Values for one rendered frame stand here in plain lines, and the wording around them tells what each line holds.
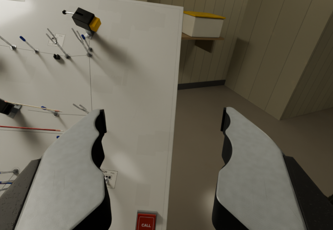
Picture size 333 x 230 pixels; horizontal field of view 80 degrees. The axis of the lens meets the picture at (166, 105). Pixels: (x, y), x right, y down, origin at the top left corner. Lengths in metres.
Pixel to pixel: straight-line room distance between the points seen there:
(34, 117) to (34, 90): 0.09
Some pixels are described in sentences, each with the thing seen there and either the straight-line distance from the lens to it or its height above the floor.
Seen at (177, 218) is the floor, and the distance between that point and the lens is 1.93.
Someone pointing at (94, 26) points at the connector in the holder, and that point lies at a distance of 0.70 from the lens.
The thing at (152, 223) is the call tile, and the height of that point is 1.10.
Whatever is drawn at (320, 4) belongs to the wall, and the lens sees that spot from 3.51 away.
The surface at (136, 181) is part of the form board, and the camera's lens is 0.64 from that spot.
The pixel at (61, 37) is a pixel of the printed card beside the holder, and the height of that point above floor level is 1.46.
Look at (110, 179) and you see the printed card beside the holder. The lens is 0.65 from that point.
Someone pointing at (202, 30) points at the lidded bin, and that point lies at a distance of 3.04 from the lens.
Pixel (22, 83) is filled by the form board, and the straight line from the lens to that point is 0.79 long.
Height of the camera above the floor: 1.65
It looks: 30 degrees down
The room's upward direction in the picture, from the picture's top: 8 degrees clockwise
